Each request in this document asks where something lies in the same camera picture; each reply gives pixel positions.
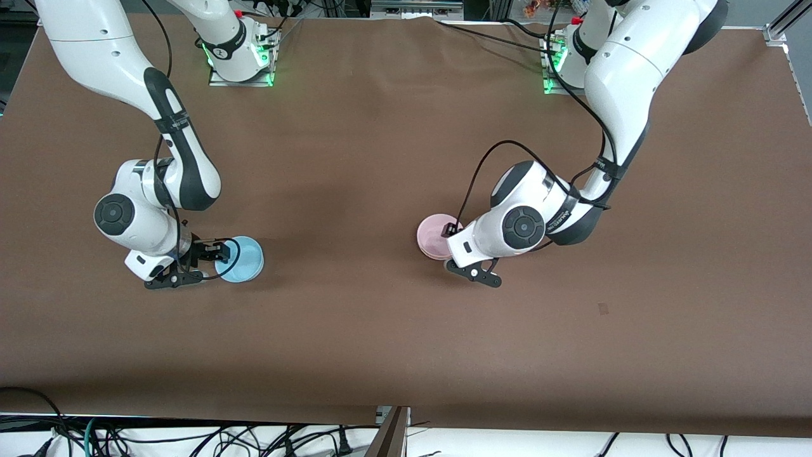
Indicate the grey metal bar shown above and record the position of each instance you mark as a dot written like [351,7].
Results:
[412,9]

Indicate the blue bowl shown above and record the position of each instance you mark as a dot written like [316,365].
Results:
[244,263]

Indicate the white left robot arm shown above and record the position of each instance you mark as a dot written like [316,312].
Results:
[634,76]

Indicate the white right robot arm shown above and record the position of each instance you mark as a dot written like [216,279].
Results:
[95,38]

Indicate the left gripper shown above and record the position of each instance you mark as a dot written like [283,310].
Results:
[451,228]

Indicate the pink bowl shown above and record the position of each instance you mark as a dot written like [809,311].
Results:
[431,238]

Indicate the aluminium profile beam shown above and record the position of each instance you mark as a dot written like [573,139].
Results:
[390,438]

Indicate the orange object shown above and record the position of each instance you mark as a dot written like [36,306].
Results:
[535,7]

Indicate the aluminium frame profile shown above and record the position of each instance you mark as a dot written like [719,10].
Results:
[783,22]

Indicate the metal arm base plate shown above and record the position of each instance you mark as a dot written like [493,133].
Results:
[547,86]
[219,81]

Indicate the brown table cover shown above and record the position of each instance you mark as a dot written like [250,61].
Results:
[507,349]

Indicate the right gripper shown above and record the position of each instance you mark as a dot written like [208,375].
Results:
[198,251]

